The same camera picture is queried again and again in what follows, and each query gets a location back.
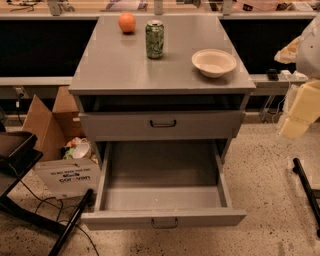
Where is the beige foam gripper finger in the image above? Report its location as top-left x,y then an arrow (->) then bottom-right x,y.
280,118 -> 309,139

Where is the grey drawer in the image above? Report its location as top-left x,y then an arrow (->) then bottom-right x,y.
79,110 -> 244,142
82,141 -> 246,230

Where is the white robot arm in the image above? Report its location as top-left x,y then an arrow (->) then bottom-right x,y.
274,14 -> 320,139

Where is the grey top drawer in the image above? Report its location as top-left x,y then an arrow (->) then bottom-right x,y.
79,110 -> 244,142

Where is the grey drawer cabinet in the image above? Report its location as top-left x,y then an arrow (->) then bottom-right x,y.
69,14 -> 255,155

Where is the white power adapter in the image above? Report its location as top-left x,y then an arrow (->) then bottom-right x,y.
280,70 -> 307,81

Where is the black bar right floor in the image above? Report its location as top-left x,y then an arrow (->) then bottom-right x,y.
293,158 -> 320,238

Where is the black small device on ledge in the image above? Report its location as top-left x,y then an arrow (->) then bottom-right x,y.
266,69 -> 279,81

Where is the white paper bowl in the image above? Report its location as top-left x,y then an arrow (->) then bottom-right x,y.
192,49 -> 237,78

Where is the green soda can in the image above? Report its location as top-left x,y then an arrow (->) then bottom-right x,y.
145,20 -> 164,59

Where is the orange fruit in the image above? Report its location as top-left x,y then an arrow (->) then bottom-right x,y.
118,13 -> 136,33

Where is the white crumpled trash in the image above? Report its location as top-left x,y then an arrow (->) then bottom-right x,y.
62,137 -> 92,159

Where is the brown cardboard box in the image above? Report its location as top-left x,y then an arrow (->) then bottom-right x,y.
23,86 -> 101,199

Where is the white cable right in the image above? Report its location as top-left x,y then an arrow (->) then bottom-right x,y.
270,79 -> 292,126

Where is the black floor cable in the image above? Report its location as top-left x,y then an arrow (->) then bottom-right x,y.
18,179 -> 100,256

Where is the black stand frame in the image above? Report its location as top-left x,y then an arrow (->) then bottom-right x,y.
0,132 -> 93,256

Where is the wall outlet with plug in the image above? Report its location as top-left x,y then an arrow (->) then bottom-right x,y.
14,87 -> 26,108

